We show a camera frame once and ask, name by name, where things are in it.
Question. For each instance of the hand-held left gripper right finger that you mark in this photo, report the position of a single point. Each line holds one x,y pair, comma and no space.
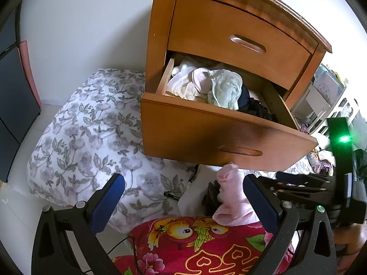
259,203

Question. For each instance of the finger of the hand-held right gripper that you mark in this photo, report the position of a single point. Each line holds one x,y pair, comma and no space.
304,178
309,192

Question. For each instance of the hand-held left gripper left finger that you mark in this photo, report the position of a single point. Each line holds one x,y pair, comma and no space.
106,203

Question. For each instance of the pink underwear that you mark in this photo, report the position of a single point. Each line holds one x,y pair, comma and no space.
232,203

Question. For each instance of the white sock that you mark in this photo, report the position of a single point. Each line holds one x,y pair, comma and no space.
195,190

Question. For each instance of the black waistband grey underwear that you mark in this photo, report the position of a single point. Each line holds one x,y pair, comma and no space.
173,194

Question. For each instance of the black lace underwear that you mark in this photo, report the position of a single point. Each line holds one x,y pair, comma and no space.
261,111

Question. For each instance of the navy blue sock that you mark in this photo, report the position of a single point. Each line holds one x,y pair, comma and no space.
247,96

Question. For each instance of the wooden drawer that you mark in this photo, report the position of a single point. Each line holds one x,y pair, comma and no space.
186,131
156,48
215,25

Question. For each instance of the mint mesh underwear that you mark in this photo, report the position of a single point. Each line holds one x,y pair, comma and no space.
226,91

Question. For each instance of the pale pink sock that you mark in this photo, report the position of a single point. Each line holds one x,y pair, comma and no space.
200,77

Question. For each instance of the person's right forearm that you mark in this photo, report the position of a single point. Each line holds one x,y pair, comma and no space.
348,237

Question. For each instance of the colourful clutter pile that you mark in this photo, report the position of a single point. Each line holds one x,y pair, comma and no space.
321,163

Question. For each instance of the white shelf unit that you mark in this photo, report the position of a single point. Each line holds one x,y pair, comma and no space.
315,97

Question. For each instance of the floral blanket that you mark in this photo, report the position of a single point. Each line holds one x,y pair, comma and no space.
86,137

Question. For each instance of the red parrot pillow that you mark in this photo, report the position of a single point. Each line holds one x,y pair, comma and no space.
200,252

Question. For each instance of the dark blue wardrobe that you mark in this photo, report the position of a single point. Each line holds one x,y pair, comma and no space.
14,106

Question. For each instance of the pink board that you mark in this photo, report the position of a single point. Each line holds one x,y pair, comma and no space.
28,74

